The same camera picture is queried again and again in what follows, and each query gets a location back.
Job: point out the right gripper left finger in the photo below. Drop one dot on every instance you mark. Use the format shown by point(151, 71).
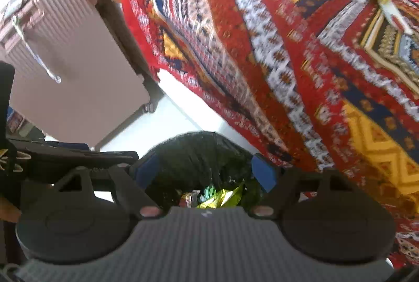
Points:
point(128, 176)

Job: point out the black trash bin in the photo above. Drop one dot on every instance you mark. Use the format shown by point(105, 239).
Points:
point(190, 162)

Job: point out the large gold foil wrapper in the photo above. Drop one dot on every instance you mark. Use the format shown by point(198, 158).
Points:
point(213, 198)

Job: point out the red patterned tablecloth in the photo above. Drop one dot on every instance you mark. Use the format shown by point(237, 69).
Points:
point(317, 84)

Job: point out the pink ribbed suitcase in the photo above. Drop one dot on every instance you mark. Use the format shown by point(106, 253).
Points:
point(79, 76)

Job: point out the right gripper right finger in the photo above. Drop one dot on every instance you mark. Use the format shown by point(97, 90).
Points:
point(278, 186)

